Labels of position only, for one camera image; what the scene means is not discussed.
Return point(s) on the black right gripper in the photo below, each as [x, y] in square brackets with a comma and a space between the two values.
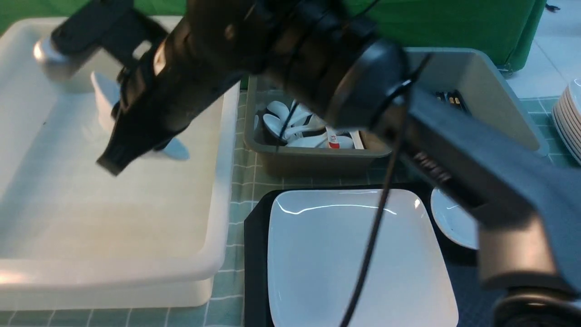
[167, 79]

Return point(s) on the white ceramic spoon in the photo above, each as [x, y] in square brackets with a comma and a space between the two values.
[107, 95]

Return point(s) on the large white square plate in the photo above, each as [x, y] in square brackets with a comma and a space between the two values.
[316, 244]

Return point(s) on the small white bowl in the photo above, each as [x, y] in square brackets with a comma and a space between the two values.
[453, 221]

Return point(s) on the large white plastic tub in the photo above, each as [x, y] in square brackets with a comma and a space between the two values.
[74, 237]

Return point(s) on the grey-brown plastic bin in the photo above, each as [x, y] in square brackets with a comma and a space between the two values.
[282, 161]

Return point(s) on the pile of white spoons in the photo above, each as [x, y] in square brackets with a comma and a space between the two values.
[294, 126]

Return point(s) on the green checked tablecloth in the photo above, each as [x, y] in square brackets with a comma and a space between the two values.
[236, 190]

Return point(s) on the spoon with red label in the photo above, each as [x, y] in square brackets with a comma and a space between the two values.
[332, 140]

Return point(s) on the bundle of black chopsticks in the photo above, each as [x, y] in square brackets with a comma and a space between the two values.
[454, 98]

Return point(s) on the blue-grey plastic bin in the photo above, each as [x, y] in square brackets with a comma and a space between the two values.
[482, 90]

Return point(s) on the black serving tray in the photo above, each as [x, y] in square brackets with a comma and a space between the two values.
[475, 305]

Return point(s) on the green backdrop cloth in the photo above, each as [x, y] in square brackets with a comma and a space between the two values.
[501, 29]

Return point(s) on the stack of white plates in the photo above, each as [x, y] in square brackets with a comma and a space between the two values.
[566, 116]

